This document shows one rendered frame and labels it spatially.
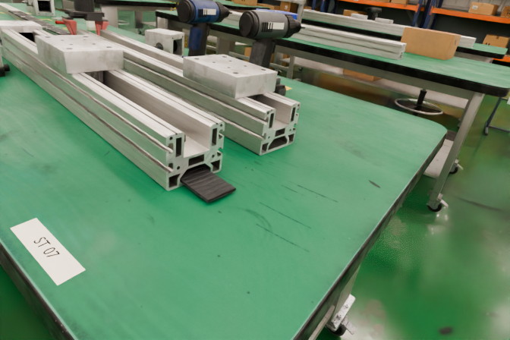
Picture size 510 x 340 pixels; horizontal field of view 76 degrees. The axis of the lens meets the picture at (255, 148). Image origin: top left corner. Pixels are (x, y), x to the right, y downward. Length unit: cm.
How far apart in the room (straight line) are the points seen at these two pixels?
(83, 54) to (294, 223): 49
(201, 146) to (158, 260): 19
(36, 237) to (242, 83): 38
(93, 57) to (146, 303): 50
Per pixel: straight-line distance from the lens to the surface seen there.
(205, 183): 48
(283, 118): 62
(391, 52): 204
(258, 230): 42
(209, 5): 98
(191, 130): 51
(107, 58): 73
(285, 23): 84
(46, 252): 41
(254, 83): 62
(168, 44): 118
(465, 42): 377
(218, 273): 36
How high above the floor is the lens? 105
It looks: 26 degrees down
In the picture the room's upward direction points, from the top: 8 degrees clockwise
